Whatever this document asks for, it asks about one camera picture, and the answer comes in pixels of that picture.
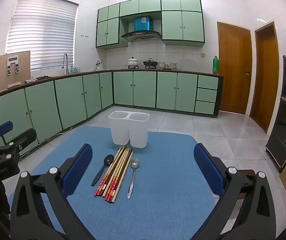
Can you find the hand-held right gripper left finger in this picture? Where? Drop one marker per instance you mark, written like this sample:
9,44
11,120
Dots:
79,166

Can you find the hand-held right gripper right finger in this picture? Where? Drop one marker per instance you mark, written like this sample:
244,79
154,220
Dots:
208,170

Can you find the black plastic spoon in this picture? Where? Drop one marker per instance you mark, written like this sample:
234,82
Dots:
109,160

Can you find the bundle of chopsticks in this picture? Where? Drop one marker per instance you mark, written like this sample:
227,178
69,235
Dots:
112,177

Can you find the metal spoon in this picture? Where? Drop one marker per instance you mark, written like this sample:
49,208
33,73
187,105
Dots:
135,163

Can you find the white double utensil holder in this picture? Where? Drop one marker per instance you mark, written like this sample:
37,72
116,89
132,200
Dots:
138,132

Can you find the blue table mat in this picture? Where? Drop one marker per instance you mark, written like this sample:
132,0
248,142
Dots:
163,180

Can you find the tan board with metal clips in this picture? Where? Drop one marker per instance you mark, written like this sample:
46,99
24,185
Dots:
1,77

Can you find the green base cabinets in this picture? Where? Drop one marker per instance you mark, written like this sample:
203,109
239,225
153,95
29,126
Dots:
70,100

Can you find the metal faucet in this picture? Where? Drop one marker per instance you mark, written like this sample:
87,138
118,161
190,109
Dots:
64,60

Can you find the black glass cabinet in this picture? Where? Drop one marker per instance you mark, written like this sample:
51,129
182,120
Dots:
285,120

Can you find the metal kettle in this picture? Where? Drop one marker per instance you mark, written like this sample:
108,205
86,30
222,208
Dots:
98,66

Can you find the green bottle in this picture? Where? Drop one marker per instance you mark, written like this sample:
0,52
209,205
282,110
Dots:
215,66

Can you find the white window blind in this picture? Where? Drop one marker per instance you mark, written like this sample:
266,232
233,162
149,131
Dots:
42,32

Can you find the plain wooden door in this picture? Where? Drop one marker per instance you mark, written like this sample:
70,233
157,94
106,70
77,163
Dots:
265,80

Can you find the glass jar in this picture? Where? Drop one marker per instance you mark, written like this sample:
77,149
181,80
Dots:
174,65

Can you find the stack of bowls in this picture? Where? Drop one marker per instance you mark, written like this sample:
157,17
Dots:
161,65

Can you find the white cooking pot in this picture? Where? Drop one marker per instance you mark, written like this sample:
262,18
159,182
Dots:
133,62

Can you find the black wok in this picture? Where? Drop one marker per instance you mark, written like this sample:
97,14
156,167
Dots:
150,62

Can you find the range hood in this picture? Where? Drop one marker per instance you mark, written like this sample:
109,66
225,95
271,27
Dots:
141,35

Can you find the green wall cabinets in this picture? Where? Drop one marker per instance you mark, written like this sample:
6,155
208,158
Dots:
183,25

